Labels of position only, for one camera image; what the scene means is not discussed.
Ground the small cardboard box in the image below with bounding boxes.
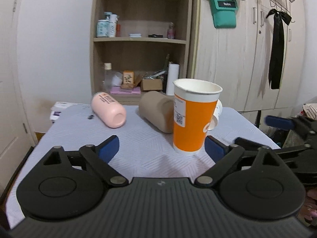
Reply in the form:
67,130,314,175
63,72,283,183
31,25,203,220
141,79,163,92

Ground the pink tumbler cup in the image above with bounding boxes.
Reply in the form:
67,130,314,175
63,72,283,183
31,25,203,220
91,92,127,128

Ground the white tube bottle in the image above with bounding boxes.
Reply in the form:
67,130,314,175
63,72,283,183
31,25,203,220
108,14,118,38

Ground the teal white lotion bottle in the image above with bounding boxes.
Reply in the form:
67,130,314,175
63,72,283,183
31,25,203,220
96,12,112,38

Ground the white paper towel roll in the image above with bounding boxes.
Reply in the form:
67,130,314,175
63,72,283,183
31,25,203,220
165,63,180,96

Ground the black ribbon bow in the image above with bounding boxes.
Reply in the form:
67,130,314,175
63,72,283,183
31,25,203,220
266,9,292,90

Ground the orange white paper cup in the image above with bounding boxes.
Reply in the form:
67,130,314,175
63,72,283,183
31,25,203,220
173,79,222,156

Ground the wooden bookshelf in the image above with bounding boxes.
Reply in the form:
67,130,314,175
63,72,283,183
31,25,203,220
90,0,193,93

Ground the orange patterned small box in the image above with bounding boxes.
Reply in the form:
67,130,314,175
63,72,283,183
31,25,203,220
121,70,134,89

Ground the small white paper cup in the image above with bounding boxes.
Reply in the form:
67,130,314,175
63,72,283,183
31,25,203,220
208,100,223,131

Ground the light grey table cloth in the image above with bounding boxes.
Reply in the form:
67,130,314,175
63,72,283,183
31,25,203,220
5,103,281,229

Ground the light wood wardrobe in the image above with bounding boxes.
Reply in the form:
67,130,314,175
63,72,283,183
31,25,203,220
187,0,306,119

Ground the small pink bottle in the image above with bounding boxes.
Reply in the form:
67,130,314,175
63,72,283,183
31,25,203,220
167,22,176,39

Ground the taupe tumbler cup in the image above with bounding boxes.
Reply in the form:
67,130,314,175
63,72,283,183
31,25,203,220
139,91,174,134

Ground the pink flat box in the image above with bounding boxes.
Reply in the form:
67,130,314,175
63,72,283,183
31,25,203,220
110,86,141,95

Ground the teal fabric pouch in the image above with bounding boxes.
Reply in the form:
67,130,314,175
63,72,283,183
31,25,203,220
210,0,238,29

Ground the clear bottle beige cap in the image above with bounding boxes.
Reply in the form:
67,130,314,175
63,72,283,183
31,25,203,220
103,63,113,92

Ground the white panel door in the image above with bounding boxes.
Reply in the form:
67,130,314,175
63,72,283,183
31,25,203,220
1,0,34,194

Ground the white tissue pack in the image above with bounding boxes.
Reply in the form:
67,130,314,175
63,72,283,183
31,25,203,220
49,102,77,124

